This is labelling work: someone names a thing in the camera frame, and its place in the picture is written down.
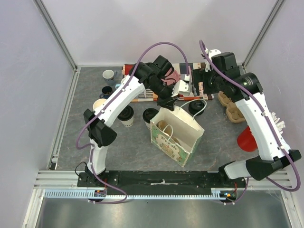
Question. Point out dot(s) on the small grey cup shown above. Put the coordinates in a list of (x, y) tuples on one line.
[(110, 77)]

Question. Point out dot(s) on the red straw holder cup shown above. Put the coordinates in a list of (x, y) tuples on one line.
[(246, 141)]

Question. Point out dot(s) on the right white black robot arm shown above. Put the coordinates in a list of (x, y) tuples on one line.
[(222, 74)]

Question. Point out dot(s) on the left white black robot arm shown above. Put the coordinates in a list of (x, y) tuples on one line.
[(98, 122)]

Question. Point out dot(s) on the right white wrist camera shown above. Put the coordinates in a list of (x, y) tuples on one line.
[(211, 53)]

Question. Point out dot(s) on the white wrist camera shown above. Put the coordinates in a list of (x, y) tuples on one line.
[(182, 87), (211, 53)]

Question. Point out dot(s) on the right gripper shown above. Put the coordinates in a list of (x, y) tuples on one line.
[(196, 81)]

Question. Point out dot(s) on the black coffee cup lid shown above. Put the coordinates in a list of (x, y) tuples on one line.
[(149, 114)]

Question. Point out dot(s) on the green paper gift bag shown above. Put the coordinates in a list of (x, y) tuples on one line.
[(185, 128)]

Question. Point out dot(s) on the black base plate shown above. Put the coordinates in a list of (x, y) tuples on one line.
[(123, 179)]

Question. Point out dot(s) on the dark blue mug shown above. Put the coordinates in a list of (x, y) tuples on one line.
[(106, 92)]

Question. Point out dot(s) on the colourful patchwork placemat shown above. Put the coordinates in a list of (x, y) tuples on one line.
[(149, 95)]

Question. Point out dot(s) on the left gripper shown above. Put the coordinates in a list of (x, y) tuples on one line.
[(169, 102)]

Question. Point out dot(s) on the white paper cup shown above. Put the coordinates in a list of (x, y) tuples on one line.
[(148, 118), (128, 123), (98, 104)]

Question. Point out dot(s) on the cardboard cup carrier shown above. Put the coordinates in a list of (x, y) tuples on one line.
[(232, 112), (166, 138)]

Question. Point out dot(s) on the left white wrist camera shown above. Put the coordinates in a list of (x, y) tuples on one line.
[(182, 87)]

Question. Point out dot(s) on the pink dotted plate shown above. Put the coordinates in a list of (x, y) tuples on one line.
[(171, 78)]

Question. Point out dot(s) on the white wrapped straws bundle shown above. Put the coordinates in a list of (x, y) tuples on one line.
[(280, 124)]

